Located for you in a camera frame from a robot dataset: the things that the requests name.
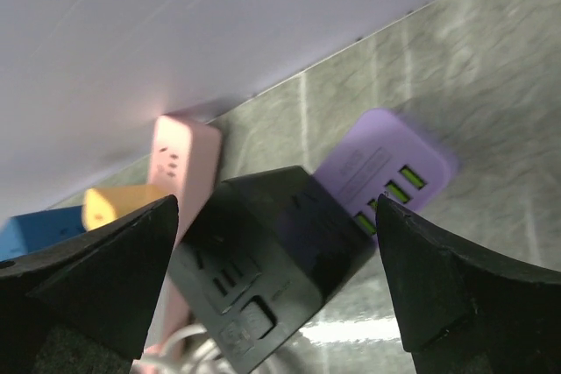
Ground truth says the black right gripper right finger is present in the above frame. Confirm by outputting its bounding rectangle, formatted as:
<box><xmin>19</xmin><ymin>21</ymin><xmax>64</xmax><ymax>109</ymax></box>
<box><xmin>376</xmin><ymin>195</ymin><xmax>560</xmax><ymax>373</ymax></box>

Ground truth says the purple USB power strip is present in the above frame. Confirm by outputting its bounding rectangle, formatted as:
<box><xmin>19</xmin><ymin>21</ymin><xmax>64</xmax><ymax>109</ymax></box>
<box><xmin>313</xmin><ymin>108</ymin><xmax>459</xmax><ymax>237</ymax></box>

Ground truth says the white power cable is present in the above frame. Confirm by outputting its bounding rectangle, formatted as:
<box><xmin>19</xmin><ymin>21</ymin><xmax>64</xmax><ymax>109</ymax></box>
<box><xmin>131</xmin><ymin>323</ymin><xmax>281</xmax><ymax>374</ymax></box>

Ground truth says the small orange cube plug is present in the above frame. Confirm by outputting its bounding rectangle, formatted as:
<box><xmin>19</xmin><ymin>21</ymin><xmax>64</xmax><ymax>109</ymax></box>
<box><xmin>82</xmin><ymin>184</ymin><xmax>167</xmax><ymax>230</ymax></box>

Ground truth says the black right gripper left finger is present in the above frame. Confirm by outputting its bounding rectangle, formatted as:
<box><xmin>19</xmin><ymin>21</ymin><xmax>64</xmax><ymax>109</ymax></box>
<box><xmin>1</xmin><ymin>195</ymin><xmax>178</xmax><ymax>374</ymax></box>

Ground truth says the black cube socket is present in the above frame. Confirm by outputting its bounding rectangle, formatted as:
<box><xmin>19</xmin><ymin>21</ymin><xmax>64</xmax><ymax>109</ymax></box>
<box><xmin>168</xmin><ymin>166</ymin><xmax>376</xmax><ymax>373</ymax></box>

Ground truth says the pink power strip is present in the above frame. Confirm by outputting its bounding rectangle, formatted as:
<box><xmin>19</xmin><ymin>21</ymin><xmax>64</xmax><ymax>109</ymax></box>
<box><xmin>145</xmin><ymin>115</ymin><xmax>222</xmax><ymax>352</ymax></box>

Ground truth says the blue cube socket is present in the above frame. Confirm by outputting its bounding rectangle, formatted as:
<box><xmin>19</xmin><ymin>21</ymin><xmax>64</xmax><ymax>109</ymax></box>
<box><xmin>1</xmin><ymin>206</ymin><xmax>86</xmax><ymax>261</ymax></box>

